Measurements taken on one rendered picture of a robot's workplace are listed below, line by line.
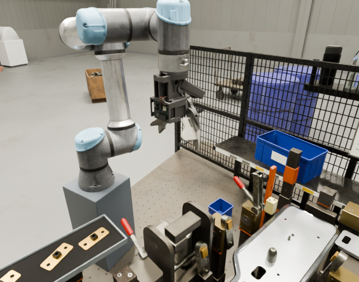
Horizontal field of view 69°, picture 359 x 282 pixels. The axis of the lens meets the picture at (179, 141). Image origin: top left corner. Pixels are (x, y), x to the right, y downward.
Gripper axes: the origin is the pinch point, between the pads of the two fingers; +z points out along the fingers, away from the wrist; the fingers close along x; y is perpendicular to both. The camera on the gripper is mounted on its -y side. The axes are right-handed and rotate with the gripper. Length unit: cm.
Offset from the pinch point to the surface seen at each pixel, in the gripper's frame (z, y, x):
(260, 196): 32.2, -32.7, 12.6
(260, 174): 22.4, -32.9, 11.2
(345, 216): 39, -53, 39
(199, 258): 36.6, 2.8, 11.6
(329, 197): 36, -57, 31
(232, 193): 74, -74, -23
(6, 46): 96, -216, -997
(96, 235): 25.5, 24.7, -9.7
